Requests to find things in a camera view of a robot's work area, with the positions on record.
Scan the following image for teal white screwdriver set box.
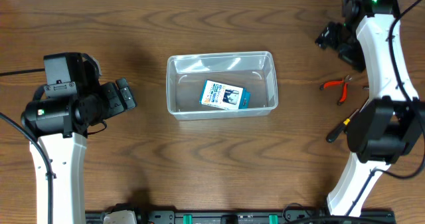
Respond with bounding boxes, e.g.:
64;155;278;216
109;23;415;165
199;80;250;110

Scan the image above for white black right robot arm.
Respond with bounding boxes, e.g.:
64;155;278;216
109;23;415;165
315;0;424;218

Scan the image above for red handled cutting pliers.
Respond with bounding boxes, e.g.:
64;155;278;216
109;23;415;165
319;74;353;106

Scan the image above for black yellow handled screwdriver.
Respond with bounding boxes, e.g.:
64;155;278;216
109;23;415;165
325;109;359;143

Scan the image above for clear plastic container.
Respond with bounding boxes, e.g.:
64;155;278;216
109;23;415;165
166;51;278;120

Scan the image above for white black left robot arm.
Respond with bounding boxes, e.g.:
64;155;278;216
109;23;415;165
21;53;137;223

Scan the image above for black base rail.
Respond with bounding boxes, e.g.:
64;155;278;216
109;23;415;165
85;203;396;224

